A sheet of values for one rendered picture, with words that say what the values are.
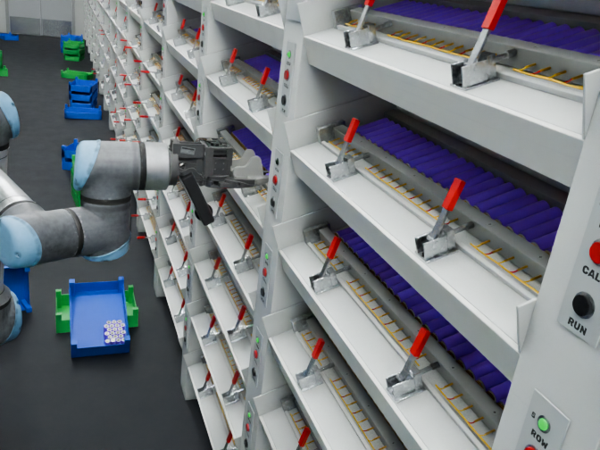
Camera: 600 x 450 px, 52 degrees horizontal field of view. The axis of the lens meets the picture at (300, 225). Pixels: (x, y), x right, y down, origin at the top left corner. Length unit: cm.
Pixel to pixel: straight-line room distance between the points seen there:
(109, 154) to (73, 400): 119
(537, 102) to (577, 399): 25
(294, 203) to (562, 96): 61
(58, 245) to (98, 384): 116
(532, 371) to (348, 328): 39
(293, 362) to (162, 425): 99
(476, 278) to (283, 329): 61
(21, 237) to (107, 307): 142
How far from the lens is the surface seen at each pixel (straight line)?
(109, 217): 117
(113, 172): 114
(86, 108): 582
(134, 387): 222
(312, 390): 107
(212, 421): 186
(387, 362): 83
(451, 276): 66
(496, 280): 65
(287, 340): 118
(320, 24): 102
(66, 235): 114
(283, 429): 127
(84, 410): 214
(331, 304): 94
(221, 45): 170
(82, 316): 247
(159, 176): 115
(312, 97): 104
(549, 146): 53
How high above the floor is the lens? 135
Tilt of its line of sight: 22 degrees down
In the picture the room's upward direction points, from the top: 7 degrees clockwise
